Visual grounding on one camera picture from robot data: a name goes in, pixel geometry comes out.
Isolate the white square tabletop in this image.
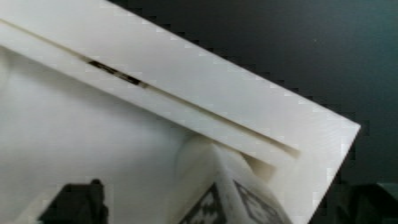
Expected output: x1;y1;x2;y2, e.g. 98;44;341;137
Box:
0;46;270;224

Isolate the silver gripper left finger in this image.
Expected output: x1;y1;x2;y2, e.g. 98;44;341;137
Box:
37;179;108;224

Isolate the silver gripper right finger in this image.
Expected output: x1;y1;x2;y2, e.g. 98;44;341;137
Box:
331;181;398;224

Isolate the white leg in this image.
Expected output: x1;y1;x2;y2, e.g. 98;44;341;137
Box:
167;136;293;224

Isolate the white obstacle bar right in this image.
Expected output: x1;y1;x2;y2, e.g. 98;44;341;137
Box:
0;0;361;224

